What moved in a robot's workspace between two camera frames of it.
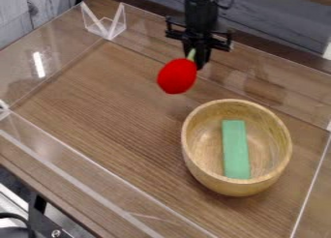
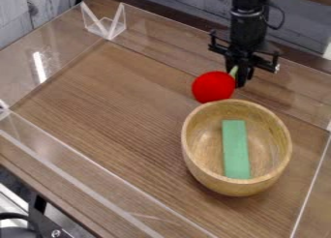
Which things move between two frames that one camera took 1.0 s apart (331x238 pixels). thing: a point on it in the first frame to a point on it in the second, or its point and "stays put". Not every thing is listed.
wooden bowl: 236,146 stays put
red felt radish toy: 177,75 to 215,86
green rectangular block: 235,149 stays put
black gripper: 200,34 to 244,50
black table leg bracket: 41,226 stays put
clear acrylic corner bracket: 104,27 stays put
